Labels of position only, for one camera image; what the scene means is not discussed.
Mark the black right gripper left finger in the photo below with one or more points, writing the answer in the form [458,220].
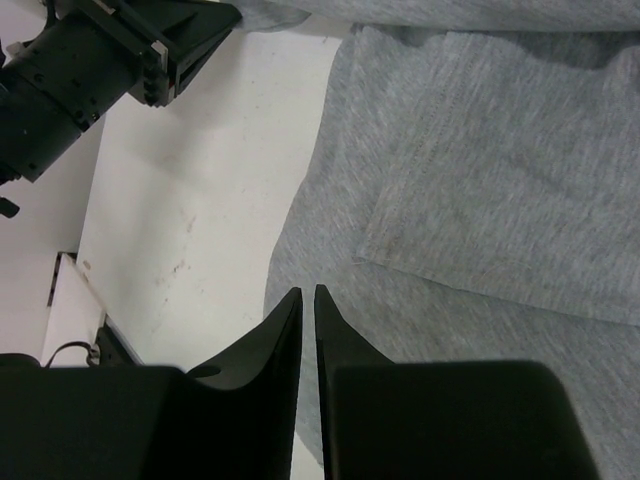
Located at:
[231,417]

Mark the grey tank top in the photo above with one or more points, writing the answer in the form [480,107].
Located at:
[474,193]

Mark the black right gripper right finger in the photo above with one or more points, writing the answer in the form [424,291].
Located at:
[507,419]

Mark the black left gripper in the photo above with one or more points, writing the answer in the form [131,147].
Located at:
[89,55]

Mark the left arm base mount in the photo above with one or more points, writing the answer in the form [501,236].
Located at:
[109,349]

